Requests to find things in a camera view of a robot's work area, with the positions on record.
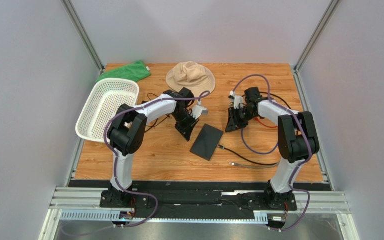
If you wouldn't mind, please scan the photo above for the blue ethernet cable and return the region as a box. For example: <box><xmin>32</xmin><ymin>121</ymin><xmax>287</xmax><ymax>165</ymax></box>
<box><xmin>240</xmin><ymin>126</ymin><xmax>279</xmax><ymax>156</ymax></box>

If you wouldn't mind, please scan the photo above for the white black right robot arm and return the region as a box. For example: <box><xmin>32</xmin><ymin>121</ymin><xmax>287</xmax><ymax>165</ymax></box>
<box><xmin>225</xmin><ymin>87</ymin><xmax>320</xmax><ymax>209</ymax></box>

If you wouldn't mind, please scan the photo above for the black Mercury network switch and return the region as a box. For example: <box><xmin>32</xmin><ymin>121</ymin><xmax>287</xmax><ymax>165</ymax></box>
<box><xmin>190</xmin><ymin>124</ymin><xmax>224</xmax><ymax>162</ymax></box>

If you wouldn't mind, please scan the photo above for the white perforated plastic basket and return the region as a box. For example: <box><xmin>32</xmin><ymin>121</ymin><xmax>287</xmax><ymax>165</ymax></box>
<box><xmin>75</xmin><ymin>78</ymin><xmax>140</xmax><ymax>143</ymax></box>

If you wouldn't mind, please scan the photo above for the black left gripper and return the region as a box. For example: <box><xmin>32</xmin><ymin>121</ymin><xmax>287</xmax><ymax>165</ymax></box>
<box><xmin>172</xmin><ymin>110</ymin><xmax>200</xmax><ymax>142</ymax></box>

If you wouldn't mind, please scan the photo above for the grey ethernet cable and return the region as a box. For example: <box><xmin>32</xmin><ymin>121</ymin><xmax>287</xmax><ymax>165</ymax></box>
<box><xmin>229</xmin><ymin>162</ymin><xmax>279</xmax><ymax>169</ymax></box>

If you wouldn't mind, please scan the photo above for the aluminium front rail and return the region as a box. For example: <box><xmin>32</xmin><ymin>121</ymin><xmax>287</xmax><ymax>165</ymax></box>
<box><xmin>39</xmin><ymin>187</ymin><xmax>359</xmax><ymax>240</ymax></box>

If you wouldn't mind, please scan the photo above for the beige bucket hat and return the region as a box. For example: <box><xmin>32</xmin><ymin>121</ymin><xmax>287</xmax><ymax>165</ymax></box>
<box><xmin>165</xmin><ymin>61</ymin><xmax>216</xmax><ymax>97</ymax></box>

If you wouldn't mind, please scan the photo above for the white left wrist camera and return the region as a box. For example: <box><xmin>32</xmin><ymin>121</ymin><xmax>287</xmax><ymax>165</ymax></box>
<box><xmin>191</xmin><ymin>100</ymin><xmax>209</xmax><ymax>120</ymax></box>

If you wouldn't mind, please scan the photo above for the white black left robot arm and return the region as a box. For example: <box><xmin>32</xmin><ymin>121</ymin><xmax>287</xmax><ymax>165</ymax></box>
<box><xmin>100</xmin><ymin>88</ymin><xmax>210</xmax><ymax>208</ymax></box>

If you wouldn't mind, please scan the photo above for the black power adapter with cord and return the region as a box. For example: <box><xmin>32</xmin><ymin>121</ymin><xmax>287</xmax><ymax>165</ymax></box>
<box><xmin>135</xmin><ymin>94</ymin><xmax>177</xmax><ymax>132</ymax></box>

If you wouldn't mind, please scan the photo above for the black ethernet cable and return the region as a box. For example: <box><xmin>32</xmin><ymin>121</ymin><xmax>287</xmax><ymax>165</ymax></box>
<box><xmin>217</xmin><ymin>91</ymin><xmax>293</xmax><ymax>167</ymax></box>

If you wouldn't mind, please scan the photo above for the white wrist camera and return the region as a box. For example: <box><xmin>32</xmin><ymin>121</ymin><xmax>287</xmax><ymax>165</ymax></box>
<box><xmin>191</xmin><ymin>100</ymin><xmax>209</xmax><ymax>120</ymax></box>
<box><xmin>228</xmin><ymin>91</ymin><xmax>244</xmax><ymax>109</ymax></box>

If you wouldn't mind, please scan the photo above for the green cloth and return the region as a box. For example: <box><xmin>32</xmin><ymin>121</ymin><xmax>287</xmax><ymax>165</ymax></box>
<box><xmin>95</xmin><ymin>60</ymin><xmax>151</xmax><ymax>83</ymax></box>

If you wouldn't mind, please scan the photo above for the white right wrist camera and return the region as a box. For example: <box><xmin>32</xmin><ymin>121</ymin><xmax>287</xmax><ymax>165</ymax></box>
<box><xmin>228</xmin><ymin>91</ymin><xmax>244</xmax><ymax>109</ymax></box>

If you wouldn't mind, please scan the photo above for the red ethernet cable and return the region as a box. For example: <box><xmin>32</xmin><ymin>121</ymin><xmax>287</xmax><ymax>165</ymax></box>
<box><xmin>253</xmin><ymin>116</ymin><xmax>279</xmax><ymax>129</ymax></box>

